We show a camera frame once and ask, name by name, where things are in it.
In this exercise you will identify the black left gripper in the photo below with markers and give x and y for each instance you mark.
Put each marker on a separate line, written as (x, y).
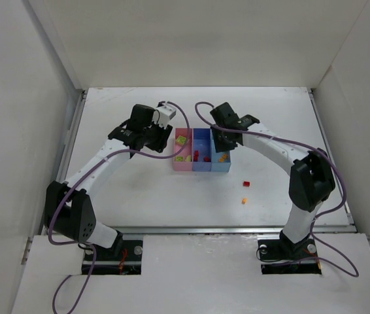
(160, 138)

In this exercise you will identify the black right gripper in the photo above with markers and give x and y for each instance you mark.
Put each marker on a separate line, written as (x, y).
(222, 140)

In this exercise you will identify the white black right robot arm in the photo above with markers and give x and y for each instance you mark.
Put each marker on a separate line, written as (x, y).
(311, 177)

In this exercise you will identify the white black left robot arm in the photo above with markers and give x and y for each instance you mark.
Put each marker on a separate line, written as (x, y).
(68, 206)

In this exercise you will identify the dark blue plastic bin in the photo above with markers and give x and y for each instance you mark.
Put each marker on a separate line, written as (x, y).
(201, 142)

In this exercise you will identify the light blue plastic bin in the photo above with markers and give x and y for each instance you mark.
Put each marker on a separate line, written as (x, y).
(215, 156)

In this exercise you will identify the pink plastic bin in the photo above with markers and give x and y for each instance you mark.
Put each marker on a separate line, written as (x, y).
(185, 150)

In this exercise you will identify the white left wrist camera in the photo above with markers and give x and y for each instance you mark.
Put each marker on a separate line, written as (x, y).
(163, 114)

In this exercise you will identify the aluminium front rail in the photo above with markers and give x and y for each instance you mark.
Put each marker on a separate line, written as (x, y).
(226, 229)

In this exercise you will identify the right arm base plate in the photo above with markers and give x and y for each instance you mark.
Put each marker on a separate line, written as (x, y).
(278, 259)

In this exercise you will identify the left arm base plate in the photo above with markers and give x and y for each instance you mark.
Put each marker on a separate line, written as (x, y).
(127, 260)

